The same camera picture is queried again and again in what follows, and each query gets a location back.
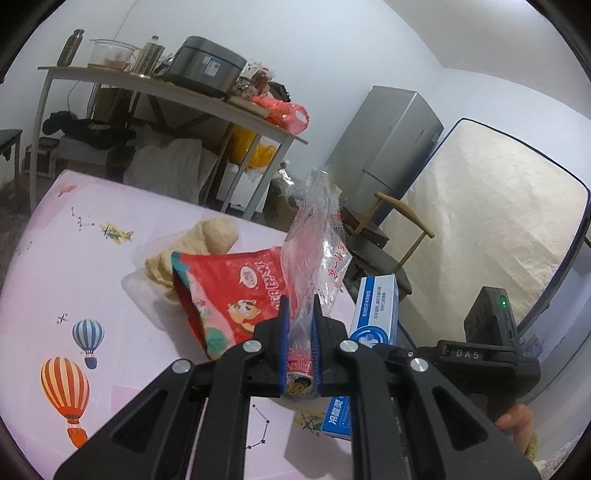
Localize white sack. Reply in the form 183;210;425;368
122;127;204;199

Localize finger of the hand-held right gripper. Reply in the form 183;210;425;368
392;346;439;365

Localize grey rice cooker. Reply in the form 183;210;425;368
164;36;247;100

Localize yellow plastic bag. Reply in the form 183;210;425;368
228;122;278;171

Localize dark wooden stool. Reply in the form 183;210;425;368
341;207;391;250

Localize pink printed tablecloth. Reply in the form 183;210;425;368
0;168;416;480

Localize metal jar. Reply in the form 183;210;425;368
131;36;166;77

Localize red snack bag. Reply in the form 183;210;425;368
171;247;289;361

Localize blue and white carton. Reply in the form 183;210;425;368
321;272;400;439

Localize person's right hand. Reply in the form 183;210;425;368
496;404;535;456

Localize crumpled silver bag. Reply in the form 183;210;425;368
276;161;306;195

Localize brown metal bottle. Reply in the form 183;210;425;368
56;28;85;66

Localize brown paper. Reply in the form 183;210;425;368
145;217;241;303

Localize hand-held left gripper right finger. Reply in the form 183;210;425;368
311;294;541;480

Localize wooden top side table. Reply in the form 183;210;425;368
30;65;309;220

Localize grey fridge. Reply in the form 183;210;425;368
325;85;444;201

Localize brown cardboard box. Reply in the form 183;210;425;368
92;85;139;125
268;178;303;232

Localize white chest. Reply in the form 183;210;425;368
217;161;273;217

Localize glass bowl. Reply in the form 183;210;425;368
89;39;139;70

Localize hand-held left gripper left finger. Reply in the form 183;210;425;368
53;295;291;480

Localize clear plastic wrapper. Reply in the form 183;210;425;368
284;166;354;398

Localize white storage box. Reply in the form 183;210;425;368
58;136;125;182

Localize beige mattress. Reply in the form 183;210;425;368
360;117;591;324

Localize dark storage case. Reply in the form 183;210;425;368
25;137;59;178

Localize black clothing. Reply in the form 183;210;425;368
41;111;137;151

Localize red plastic bag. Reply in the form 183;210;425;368
252;95;309;134

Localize wooden chair black seat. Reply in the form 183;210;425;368
0;128;24;199
344;191;435;305

